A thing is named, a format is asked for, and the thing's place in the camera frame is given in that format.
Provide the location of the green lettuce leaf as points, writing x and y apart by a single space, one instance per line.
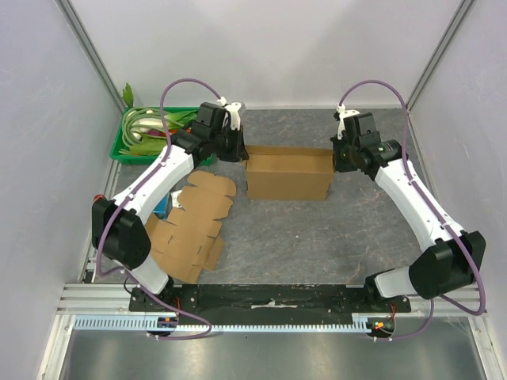
148 147

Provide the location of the slotted cable duct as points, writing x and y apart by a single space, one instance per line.
160 324

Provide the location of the blue rectangular box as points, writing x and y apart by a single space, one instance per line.
164 207

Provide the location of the small cardboard box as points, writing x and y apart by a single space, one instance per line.
187 241

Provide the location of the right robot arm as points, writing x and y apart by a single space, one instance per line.
449 254

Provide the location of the aluminium frame post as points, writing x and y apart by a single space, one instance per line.
78 28
454 25

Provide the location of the left aluminium frame post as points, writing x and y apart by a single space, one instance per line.
78 28

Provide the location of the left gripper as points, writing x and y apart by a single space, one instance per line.
240 153

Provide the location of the green long beans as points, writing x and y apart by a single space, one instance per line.
130 116

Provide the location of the white toy radish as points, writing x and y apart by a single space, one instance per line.
148 126

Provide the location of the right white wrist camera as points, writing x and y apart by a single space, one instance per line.
341 115

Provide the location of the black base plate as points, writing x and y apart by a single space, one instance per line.
279 303

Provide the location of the right aluminium frame post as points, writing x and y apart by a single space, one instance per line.
454 25

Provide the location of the small white plastic packet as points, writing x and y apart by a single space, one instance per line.
174 197

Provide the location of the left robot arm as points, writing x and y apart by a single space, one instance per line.
118 224

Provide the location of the large cardboard box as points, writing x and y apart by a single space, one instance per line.
288 173

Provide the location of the orange toy carrot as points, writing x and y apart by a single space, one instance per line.
179 133

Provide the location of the dark soda bottle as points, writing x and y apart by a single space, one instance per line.
98 197

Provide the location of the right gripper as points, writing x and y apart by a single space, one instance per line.
338 154

